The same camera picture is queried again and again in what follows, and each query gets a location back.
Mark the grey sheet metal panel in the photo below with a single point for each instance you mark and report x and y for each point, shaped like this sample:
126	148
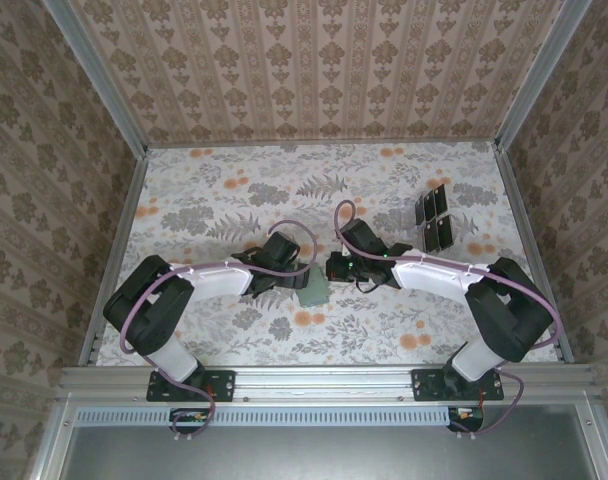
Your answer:
334	455

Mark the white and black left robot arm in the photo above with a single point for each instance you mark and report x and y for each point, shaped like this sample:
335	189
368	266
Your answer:
159	320

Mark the black VIP credit card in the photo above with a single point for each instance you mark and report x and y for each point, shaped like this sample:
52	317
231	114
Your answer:
445	231
440	200
430	205
430	237
420	210

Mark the aluminium table side rail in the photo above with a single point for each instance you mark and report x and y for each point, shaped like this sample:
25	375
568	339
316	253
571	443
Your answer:
124	225
524	225

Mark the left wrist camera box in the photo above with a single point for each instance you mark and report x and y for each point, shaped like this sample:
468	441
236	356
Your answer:
280	248

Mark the clear acrylic card stand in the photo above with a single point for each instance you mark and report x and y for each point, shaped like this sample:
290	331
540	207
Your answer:
417	232

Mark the aluminium mounting rail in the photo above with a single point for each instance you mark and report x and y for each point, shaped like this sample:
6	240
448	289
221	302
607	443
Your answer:
324	385

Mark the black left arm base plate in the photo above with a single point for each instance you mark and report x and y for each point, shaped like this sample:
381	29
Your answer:
221	385

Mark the floral patterned table cover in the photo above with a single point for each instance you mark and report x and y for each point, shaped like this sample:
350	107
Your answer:
304	190

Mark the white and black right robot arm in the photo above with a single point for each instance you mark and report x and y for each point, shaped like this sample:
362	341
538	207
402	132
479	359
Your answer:
514	320

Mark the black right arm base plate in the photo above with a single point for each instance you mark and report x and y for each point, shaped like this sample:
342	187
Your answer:
424	385

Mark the aluminium frame post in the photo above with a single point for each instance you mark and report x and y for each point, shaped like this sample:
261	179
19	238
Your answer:
98	75
538	75

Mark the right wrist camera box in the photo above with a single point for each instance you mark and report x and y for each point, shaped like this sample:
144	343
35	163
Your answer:
362	239

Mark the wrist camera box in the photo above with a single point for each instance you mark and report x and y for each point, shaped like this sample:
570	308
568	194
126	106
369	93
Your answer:
280	248
362	239

